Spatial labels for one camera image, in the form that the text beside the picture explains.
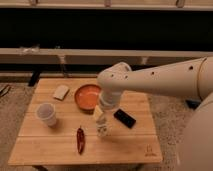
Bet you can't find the small clear plastic bottle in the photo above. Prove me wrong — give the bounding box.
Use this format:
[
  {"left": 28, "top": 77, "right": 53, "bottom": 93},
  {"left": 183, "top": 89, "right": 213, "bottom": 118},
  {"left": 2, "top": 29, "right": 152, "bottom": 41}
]
[{"left": 96, "top": 115, "right": 108, "bottom": 137}]

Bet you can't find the red chili pepper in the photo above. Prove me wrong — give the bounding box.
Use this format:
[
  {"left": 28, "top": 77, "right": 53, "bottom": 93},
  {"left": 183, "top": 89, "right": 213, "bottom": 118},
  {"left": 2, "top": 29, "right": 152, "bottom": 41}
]
[{"left": 77, "top": 127, "right": 85, "bottom": 154}]

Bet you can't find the beige sponge block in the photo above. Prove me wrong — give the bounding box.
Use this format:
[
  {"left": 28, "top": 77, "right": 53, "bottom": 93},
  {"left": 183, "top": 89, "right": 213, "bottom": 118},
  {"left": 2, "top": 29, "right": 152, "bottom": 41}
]
[{"left": 53, "top": 85, "right": 69, "bottom": 100}]

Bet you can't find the grey horizontal rail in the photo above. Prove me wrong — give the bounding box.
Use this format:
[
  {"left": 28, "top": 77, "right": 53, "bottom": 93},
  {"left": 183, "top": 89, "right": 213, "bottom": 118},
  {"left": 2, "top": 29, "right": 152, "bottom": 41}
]
[{"left": 0, "top": 47, "right": 213, "bottom": 65}]

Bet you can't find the black rectangular device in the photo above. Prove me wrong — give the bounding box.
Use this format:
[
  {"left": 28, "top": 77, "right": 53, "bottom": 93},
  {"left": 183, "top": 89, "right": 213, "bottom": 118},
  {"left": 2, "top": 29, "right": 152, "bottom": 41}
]
[{"left": 114, "top": 109, "right": 136, "bottom": 128}]

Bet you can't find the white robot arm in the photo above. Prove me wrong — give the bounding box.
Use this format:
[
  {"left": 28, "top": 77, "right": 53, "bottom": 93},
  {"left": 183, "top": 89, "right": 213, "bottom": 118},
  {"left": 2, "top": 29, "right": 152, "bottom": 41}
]
[{"left": 97, "top": 57, "right": 213, "bottom": 171}]

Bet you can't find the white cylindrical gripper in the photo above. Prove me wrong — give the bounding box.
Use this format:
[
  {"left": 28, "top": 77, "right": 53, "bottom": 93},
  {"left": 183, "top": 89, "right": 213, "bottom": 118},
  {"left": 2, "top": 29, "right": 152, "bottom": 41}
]
[{"left": 93, "top": 91, "right": 122, "bottom": 121}]

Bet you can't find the orange bowl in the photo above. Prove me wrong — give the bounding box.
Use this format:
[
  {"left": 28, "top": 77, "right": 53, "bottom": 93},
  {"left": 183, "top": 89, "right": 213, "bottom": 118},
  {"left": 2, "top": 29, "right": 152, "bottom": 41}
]
[{"left": 74, "top": 84, "right": 101, "bottom": 110}]

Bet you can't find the wooden table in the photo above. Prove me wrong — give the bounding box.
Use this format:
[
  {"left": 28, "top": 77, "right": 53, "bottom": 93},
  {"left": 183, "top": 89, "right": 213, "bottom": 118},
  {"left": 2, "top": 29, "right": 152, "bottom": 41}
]
[{"left": 8, "top": 78, "right": 162, "bottom": 166}]

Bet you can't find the white plastic cup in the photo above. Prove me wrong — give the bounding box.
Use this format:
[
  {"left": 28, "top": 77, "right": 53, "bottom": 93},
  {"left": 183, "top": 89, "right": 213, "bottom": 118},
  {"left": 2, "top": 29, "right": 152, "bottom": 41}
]
[{"left": 36, "top": 103, "right": 57, "bottom": 127}]

